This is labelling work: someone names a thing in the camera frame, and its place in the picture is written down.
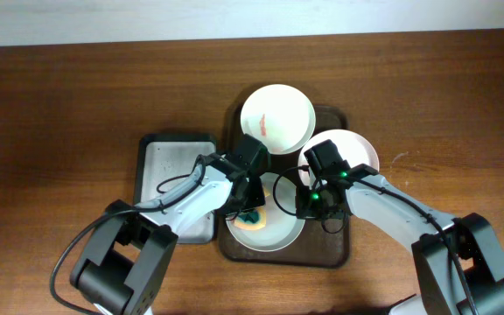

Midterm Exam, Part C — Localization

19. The green yellow sponge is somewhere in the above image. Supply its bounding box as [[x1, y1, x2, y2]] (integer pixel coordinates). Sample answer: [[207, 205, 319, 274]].
[[233, 206, 268, 231]]

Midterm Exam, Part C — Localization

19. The pale green plate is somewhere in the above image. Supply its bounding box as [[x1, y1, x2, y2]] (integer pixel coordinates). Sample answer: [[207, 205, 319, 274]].
[[227, 172, 305, 252]]

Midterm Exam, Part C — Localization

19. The pink plate with red stain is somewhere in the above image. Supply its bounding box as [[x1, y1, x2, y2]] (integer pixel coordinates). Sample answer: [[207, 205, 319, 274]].
[[297, 129, 380, 171]]

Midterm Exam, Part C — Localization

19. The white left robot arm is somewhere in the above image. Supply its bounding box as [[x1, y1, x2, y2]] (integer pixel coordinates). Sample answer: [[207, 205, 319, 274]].
[[69, 150, 270, 315]]

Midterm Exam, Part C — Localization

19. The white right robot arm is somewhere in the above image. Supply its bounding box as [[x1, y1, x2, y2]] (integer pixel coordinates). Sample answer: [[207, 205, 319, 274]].
[[296, 162, 504, 314]]

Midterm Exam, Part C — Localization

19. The dark brown serving tray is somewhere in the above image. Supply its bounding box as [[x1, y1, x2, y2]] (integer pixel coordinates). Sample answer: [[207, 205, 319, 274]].
[[216, 85, 351, 269]]

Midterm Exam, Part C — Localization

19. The black tray with soapy water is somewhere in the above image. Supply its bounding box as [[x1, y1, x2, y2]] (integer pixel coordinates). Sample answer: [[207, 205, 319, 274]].
[[133, 134, 216, 244]]

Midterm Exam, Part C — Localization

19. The cream plate with red stain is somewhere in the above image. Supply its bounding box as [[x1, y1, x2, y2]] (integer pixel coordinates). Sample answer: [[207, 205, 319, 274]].
[[240, 84, 316, 155]]

